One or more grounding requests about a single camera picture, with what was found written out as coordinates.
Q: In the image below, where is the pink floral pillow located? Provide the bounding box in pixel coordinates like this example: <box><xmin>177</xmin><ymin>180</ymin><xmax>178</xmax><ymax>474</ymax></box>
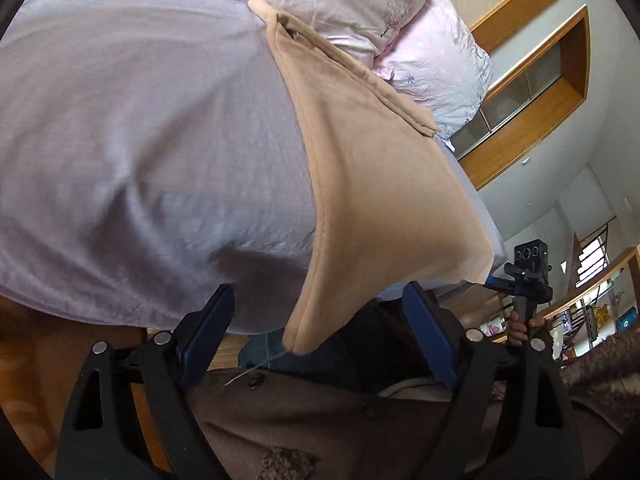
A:
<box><xmin>373</xmin><ymin>0</ymin><xmax>492</xmax><ymax>141</ymax></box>

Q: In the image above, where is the brown jacket of person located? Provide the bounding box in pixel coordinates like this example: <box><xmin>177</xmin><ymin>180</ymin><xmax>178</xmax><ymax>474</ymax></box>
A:
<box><xmin>188</xmin><ymin>297</ymin><xmax>639</xmax><ymax>479</ymax></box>

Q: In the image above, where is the beige long-sleeve garment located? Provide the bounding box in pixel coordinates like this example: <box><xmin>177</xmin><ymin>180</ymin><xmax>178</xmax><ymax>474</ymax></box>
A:
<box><xmin>248</xmin><ymin>0</ymin><xmax>495</xmax><ymax>354</ymax></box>

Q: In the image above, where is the lavender bed sheet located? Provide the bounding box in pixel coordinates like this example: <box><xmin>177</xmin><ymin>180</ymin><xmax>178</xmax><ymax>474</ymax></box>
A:
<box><xmin>1</xmin><ymin>0</ymin><xmax>503</xmax><ymax>335</ymax></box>

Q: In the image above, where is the wooden door frame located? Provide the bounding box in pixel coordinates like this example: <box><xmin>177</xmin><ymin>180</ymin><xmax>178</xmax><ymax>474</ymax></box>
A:
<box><xmin>450</xmin><ymin>6</ymin><xmax>591</xmax><ymax>190</ymax></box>

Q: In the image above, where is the person right hand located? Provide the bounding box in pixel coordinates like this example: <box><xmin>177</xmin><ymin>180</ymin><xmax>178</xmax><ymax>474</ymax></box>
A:
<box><xmin>506</xmin><ymin>310</ymin><xmax>544</xmax><ymax>347</ymax></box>

